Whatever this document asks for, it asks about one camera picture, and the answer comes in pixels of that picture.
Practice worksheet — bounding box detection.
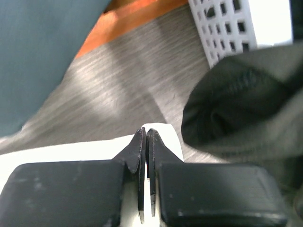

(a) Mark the white plastic laundry bin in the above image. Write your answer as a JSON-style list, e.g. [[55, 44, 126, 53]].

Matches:
[[189, 0, 293, 67]]

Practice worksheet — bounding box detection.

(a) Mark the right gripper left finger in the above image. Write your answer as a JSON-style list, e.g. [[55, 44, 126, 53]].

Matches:
[[0, 128, 146, 227]]

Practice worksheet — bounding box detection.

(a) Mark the dark teal folded t-shirt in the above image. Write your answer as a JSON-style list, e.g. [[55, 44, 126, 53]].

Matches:
[[0, 0, 109, 137]]

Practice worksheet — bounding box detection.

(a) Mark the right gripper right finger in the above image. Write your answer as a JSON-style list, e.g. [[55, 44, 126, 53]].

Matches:
[[146, 129, 288, 227]]

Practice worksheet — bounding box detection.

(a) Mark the grey green t-shirt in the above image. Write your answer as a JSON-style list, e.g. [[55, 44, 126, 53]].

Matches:
[[181, 41, 303, 227]]

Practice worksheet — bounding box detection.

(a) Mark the white floral print t-shirt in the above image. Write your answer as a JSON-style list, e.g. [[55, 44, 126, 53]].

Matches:
[[0, 123, 183, 227]]

